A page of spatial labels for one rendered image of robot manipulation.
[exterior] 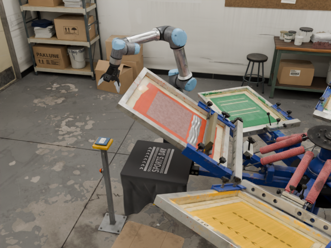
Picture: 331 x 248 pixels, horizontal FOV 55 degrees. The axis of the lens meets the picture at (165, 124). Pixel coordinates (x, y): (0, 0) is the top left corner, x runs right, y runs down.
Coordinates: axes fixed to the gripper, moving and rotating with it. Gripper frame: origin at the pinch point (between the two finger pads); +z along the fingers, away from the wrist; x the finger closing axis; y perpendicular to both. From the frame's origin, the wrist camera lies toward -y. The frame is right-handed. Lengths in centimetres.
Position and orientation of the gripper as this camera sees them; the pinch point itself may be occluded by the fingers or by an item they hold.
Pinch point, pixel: (108, 90)
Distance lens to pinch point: 223.3
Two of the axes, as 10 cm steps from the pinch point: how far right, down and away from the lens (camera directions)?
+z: -2.9, 7.8, 5.5
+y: 2.1, -5.1, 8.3
